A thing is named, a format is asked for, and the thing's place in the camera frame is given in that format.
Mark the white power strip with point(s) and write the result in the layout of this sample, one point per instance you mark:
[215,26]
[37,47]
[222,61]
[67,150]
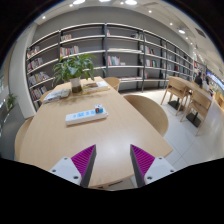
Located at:
[81,116]

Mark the long wooden side table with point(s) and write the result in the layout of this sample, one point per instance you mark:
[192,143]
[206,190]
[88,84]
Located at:
[186,83]

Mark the person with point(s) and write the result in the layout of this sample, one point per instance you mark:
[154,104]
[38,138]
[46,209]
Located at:
[199,80]

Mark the grey shelf unit with books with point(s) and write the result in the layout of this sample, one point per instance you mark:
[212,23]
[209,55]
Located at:
[123,50]

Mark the small green floor plant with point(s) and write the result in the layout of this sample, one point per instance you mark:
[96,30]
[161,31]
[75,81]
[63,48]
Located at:
[11,101]

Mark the green potted plant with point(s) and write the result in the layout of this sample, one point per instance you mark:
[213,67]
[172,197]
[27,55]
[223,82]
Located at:
[74,68]

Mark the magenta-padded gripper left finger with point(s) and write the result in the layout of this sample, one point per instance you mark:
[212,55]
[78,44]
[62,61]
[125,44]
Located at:
[68,168]

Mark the group of ceiling lights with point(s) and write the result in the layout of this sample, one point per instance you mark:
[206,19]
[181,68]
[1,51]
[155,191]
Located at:
[130,2]

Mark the open magazine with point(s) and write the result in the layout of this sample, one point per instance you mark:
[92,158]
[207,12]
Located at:
[56,95]

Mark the round-backed wooden chair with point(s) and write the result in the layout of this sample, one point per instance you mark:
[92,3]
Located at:
[150,111]
[45,95]
[112,83]

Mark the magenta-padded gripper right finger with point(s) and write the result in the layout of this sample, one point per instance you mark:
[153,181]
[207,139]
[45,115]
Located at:
[156,168]

